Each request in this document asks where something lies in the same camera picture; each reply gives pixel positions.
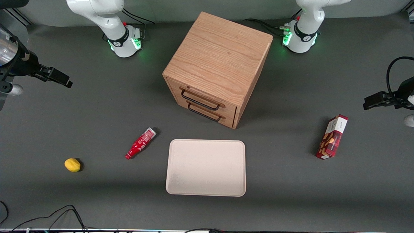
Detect short black table cable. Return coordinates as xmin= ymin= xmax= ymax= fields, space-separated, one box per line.
xmin=184 ymin=228 xmax=224 ymax=233
xmin=0 ymin=201 xmax=9 ymax=225

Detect beige rectangular tray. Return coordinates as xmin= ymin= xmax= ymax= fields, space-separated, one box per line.
xmin=166 ymin=139 xmax=246 ymax=197

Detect wooden drawer cabinet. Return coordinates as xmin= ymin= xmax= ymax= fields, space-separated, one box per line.
xmin=162 ymin=12 xmax=273 ymax=129

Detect black metal drawer handle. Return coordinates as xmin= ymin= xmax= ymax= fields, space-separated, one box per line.
xmin=187 ymin=103 xmax=223 ymax=122
xmin=181 ymin=89 xmax=221 ymax=111

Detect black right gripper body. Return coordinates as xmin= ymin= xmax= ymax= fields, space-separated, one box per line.
xmin=8 ymin=36 xmax=44 ymax=80

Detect yellow lemon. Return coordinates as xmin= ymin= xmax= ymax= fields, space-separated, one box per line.
xmin=64 ymin=158 xmax=81 ymax=172

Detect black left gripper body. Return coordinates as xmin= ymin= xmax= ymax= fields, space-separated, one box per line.
xmin=392 ymin=76 xmax=414 ymax=109

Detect red coke bottle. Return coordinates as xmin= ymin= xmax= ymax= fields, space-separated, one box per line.
xmin=125 ymin=128 xmax=157 ymax=160

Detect black arm base cables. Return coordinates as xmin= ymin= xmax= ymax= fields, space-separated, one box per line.
xmin=243 ymin=18 xmax=286 ymax=37
xmin=122 ymin=8 xmax=155 ymax=25

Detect red cookie box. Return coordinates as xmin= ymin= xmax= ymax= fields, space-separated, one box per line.
xmin=316 ymin=114 xmax=349 ymax=160

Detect black looped gripper cable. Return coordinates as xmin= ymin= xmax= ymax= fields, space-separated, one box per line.
xmin=386 ymin=57 xmax=414 ymax=97

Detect long black table cable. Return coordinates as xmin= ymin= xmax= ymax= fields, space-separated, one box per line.
xmin=11 ymin=205 xmax=87 ymax=233

